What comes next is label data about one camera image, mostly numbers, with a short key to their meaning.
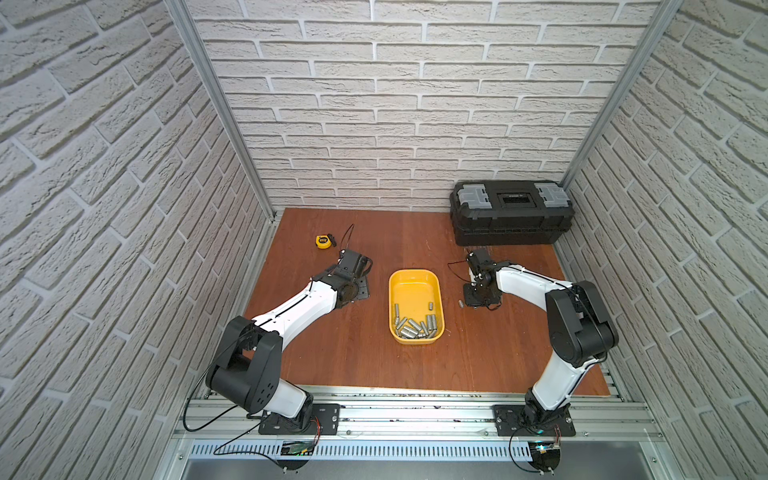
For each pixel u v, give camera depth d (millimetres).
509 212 976
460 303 939
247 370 424
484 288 725
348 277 682
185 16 699
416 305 944
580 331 486
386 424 749
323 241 1087
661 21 703
